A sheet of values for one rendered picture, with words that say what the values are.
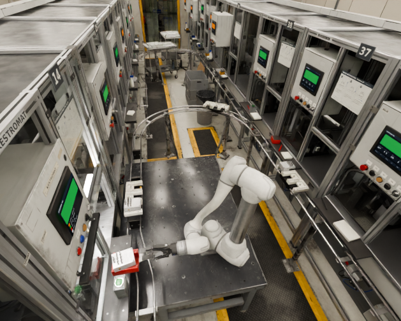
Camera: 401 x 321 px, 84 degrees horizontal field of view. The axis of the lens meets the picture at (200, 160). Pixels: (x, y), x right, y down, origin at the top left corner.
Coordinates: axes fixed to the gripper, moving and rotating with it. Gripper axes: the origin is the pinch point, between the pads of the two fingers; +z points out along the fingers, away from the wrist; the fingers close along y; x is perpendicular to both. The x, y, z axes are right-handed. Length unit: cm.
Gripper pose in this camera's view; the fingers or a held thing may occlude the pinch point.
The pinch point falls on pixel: (145, 253)
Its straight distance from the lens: 156.9
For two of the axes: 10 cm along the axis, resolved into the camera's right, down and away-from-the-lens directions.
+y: 0.3, -7.7, -6.4
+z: -9.8, 1.0, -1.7
